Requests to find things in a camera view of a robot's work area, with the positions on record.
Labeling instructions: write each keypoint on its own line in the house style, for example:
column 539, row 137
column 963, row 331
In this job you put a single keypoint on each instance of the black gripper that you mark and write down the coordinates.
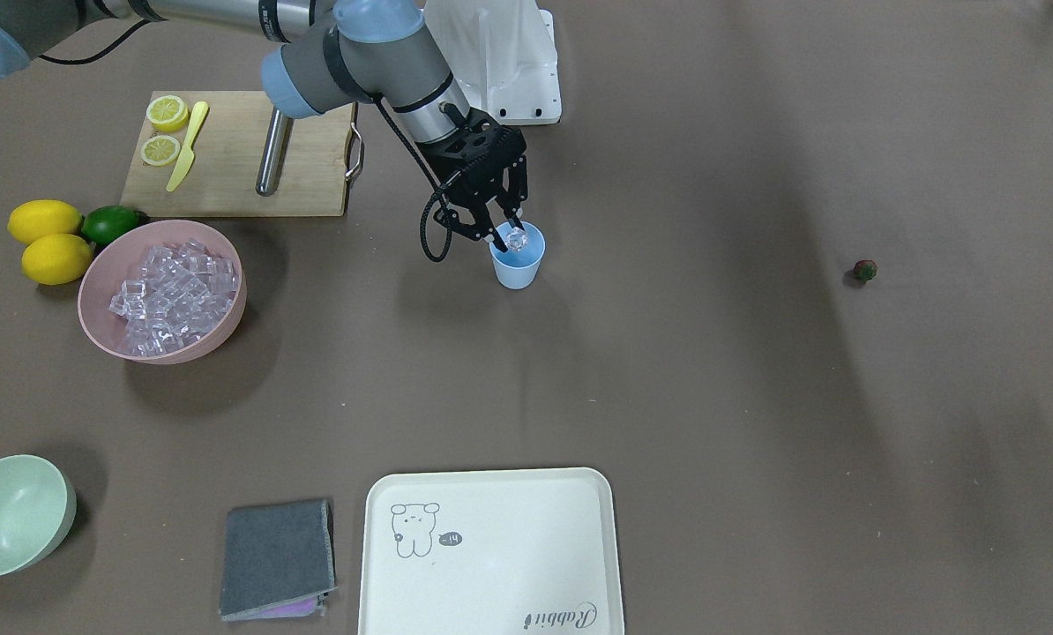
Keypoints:
column 459, row 220

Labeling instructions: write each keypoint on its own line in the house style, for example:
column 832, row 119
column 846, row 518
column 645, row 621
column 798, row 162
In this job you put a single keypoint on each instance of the clear ice cube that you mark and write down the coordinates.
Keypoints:
column 517, row 239

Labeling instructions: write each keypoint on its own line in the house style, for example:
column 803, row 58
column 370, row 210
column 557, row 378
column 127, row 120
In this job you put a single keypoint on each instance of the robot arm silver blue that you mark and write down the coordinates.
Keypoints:
column 329, row 54

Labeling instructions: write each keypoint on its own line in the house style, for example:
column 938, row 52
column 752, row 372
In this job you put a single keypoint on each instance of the light blue plastic cup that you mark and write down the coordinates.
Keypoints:
column 516, row 269

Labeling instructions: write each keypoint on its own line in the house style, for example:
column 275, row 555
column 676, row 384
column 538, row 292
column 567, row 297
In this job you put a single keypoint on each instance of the pile of ice cubes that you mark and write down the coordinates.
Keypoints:
column 178, row 294

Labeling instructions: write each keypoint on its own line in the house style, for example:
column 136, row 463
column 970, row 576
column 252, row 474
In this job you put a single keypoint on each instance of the steel muddler black cap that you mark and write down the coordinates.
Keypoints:
column 274, row 153

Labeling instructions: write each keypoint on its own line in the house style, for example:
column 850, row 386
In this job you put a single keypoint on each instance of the yellow plastic knife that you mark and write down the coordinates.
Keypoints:
column 187, row 156

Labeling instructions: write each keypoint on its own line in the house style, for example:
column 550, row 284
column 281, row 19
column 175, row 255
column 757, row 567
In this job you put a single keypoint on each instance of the lemon slice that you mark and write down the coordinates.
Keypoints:
column 160, row 150
column 167, row 113

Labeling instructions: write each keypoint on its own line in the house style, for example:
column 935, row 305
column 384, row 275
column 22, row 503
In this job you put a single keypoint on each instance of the pink bowl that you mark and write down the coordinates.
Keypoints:
column 119, row 261

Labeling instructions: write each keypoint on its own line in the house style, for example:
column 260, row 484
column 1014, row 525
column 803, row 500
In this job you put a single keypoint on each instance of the cream rabbit tray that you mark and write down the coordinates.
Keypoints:
column 522, row 551

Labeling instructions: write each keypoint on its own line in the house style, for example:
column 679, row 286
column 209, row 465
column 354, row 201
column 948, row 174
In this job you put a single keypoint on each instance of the red strawberry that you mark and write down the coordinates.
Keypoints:
column 865, row 270

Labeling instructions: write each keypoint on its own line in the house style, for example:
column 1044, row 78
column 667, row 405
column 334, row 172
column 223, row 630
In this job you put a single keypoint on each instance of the green lime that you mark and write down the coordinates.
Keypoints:
column 106, row 224

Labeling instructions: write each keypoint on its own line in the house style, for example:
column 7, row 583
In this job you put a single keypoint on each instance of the grey folded cloth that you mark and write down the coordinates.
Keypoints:
column 278, row 561

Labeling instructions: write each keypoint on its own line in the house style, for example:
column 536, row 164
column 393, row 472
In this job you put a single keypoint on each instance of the yellow lemon near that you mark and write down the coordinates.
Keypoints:
column 56, row 259

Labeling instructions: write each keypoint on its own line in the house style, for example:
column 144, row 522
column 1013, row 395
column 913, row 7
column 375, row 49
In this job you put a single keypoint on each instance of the yellow lemon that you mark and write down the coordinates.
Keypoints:
column 42, row 217
column 56, row 259

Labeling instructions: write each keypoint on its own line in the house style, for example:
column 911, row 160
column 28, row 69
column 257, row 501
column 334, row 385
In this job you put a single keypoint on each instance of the yellow lemon far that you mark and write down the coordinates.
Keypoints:
column 42, row 217

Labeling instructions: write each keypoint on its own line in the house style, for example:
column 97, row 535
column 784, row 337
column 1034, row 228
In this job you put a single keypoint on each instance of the mint green bowl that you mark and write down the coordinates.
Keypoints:
column 37, row 507

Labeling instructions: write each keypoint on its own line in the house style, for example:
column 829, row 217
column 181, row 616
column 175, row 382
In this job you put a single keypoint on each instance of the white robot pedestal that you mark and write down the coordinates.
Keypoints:
column 503, row 56

